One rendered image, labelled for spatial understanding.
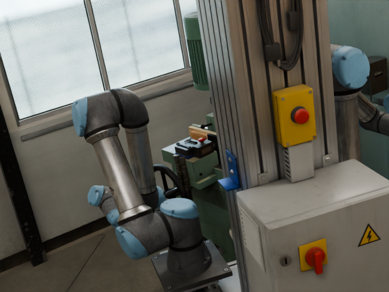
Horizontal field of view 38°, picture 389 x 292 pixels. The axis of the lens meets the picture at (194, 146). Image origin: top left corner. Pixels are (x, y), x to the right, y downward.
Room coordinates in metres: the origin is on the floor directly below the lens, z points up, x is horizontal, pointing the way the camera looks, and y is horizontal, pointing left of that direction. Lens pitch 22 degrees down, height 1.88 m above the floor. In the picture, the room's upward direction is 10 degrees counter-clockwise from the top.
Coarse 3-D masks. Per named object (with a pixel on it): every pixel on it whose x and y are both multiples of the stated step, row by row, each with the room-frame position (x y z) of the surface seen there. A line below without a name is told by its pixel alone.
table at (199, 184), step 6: (186, 138) 2.57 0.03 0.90; (174, 144) 2.52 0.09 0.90; (162, 150) 2.48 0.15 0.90; (168, 150) 2.46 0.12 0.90; (174, 150) 2.45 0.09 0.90; (168, 156) 2.44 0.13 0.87; (168, 162) 2.45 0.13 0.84; (216, 168) 2.17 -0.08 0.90; (216, 174) 2.17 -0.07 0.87; (222, 174) 2.14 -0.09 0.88; (204, 180) 2.14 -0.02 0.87; (210, 180) 2.15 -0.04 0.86; (216, 180) 2.17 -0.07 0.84; (192, 186) 2.16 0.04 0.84; (198, 186) 2.12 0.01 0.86; (204, 186) 2.13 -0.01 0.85
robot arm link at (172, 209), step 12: (168, 204) 1.63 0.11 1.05; (180, 204) 1.62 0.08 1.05; (192, 204) 1.62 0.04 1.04; (168, 216) 1.58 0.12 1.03; (180, 216) 1.57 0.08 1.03; (192, 216) 1.59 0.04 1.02; (168, 228) 1.55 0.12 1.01; (180, 228) 1.56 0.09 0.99; (192, 228) 1.58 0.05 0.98; (180, 240) 1.57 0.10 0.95; (192, 240) 1.58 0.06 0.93
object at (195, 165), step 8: (216, 152) 2.21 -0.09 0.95; (192, 160) 2.15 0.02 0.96; (200, 160) 2.15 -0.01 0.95; (208, 160) 2.18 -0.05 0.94; (216, 160) 2.20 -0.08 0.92; (176, 168) 2.23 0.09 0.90; (192, 168) 2.14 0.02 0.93; (200, 168) 2.15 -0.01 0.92; (208, 168) 2.18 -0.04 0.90; (192, 176) 2.14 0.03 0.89; (200, 176) 2.15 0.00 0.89
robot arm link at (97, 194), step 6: (96, 186) 1.88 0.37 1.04; (102, 186) 1.89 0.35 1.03; (90, 192) 1.88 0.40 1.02; (96, 192) 1.85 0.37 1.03; (102, 192) 1.86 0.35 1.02; (108, 192) 1.87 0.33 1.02; (90, 198) 1.87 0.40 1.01; (96, 198) 1.84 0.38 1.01; (102, 198) 1.85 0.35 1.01; (90, 204) 1.86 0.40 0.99; (96, 204) 1.84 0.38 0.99
